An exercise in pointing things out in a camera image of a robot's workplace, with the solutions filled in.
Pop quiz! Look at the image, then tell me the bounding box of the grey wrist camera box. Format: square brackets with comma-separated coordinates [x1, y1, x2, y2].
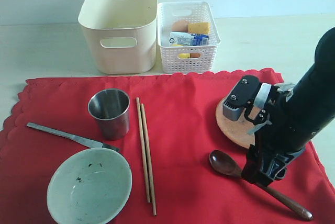
[222, 75, 261, 122]

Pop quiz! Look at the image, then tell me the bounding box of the round brown wooden plate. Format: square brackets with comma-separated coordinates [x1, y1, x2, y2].
[215, 97, 255, 149]

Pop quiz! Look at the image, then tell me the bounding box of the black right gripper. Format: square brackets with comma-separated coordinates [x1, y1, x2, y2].
[241, 85, 314, 186]

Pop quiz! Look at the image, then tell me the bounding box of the stainless steel cup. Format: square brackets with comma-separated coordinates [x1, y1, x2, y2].
[88, 88, 130, 140]

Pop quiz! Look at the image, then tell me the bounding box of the white perforated plastic basket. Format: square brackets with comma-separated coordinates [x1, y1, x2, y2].
[157, 1, 220, 74]

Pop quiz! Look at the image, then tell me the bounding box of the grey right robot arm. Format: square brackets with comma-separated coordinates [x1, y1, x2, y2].
[241, 29, 334, 186]

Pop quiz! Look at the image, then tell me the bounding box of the brown egg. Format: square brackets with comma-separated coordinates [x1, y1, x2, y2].
[171, 20, 188, 32]

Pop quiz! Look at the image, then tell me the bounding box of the orange fried nugget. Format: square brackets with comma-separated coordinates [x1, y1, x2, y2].
[190, 53, 200, 58]

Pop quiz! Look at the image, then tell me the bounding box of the cream plastic tub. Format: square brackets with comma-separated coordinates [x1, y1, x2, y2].
[78, 0, 158, 74]

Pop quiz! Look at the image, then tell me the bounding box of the metal table knife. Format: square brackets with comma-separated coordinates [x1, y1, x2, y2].
[26, 122, 120, 153]

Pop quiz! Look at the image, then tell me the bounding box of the yellow lemon with sticker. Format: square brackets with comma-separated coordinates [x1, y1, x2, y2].
[172, 44, 191, 59]

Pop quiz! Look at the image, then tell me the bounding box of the pale green ceramic bowl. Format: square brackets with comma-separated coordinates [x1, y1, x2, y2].
[47, 148, 132, 223]

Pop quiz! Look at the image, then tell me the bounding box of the small milk carton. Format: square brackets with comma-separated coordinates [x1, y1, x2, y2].
[169, 31, 209, 46]

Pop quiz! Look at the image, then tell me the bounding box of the dark wooden spoon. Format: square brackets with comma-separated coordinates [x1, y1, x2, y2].
[209, 150, 314, 221]

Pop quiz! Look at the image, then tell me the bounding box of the red scalloped table cloth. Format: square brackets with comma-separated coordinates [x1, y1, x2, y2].
[0, 68, 335, 224]

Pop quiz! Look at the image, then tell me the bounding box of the yellow cheese wedge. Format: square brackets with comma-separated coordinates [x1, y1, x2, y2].
[187, 22, 210, 35]

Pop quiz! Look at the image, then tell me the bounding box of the left wooden chopstick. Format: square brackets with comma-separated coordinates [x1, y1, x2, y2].
[136, 97, 151, 203]

